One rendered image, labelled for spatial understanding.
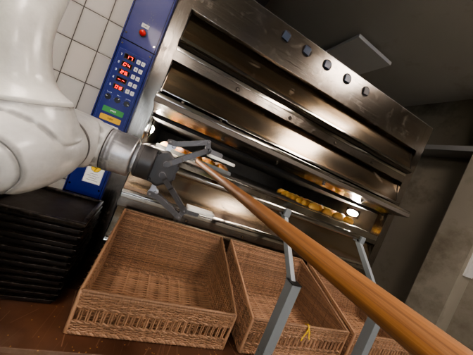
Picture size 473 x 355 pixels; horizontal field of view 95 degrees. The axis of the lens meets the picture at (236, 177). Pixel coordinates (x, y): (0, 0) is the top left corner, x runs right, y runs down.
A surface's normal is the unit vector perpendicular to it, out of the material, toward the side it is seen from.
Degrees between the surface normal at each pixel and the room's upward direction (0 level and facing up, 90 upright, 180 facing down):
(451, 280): 90
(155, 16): 90
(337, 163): 70
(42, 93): 43
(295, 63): 90
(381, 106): 90
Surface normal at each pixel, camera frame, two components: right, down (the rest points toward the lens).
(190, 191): 0.40, -0.17
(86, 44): 0.29, 0.16
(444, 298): -0.86, -0.33
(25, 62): 0.76, 0.13
